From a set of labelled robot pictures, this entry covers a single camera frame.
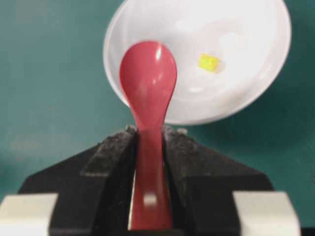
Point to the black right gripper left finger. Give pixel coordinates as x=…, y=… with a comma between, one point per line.
x=94, y=187

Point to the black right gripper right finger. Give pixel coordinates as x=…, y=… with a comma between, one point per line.
x=200, y=183

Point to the red plastic spoon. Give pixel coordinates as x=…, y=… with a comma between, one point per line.
x=148, y=76

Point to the yellow hexagonal prism block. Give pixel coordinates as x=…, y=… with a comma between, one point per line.
x=208, y=62

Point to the white plastic bowl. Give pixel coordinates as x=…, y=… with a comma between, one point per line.
x=251, y=39

